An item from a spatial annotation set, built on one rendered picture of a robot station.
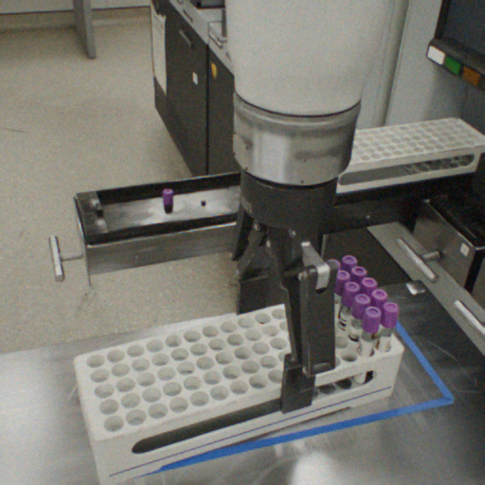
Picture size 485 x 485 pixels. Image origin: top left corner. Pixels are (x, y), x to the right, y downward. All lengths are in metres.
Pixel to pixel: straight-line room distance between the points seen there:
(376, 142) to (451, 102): 0.19
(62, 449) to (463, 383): 0.40
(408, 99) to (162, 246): 0.54
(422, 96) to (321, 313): 0.71
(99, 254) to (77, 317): 1.10
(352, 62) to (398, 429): 0.36
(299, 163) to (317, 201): 0.04
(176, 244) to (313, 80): 0.52
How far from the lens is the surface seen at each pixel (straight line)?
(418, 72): 1.15
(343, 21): 0.40
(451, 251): 0.96
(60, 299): 2.04
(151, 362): 0.59
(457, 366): 0.72
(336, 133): 0.44
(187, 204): 0.94
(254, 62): 0.41
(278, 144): 0.43
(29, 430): 0.64
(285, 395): 0.57
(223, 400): 0.57
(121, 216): 0.92
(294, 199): 0.46
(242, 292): 0.61
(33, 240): 2.31
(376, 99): 1.27
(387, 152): 1.00
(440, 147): 1.05
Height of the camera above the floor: 1.31
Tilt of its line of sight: 36 degrees down
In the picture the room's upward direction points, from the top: 3 degrees clockwise
